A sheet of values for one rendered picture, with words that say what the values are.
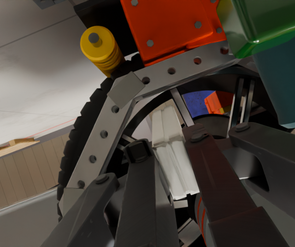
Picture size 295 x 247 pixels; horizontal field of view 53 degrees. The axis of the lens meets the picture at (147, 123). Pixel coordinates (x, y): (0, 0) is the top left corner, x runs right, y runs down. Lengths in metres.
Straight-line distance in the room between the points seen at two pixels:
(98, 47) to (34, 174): 5.51
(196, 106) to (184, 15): 4.11
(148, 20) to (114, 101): 0.14
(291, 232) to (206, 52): 0.28
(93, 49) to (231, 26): 0.35
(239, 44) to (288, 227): 0.24
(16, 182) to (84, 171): 5.66
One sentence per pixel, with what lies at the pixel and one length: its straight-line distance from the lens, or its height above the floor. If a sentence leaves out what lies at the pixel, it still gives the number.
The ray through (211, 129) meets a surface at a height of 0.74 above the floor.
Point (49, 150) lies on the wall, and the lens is 5.79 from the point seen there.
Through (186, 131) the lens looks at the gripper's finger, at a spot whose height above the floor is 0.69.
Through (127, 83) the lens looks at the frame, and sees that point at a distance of 0.48.
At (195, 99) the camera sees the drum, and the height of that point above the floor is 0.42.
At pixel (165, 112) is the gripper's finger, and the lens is 0.18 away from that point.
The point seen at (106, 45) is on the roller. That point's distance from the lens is 0.51.
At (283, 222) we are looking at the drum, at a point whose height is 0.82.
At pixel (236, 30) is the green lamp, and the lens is 0.19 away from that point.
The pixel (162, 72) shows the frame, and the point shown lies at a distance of 0.48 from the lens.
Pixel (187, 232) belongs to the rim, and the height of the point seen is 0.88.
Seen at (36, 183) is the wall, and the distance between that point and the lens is 5.97.
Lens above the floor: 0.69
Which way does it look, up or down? 2 degrees down
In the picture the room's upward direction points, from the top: 159 degrees clockwise
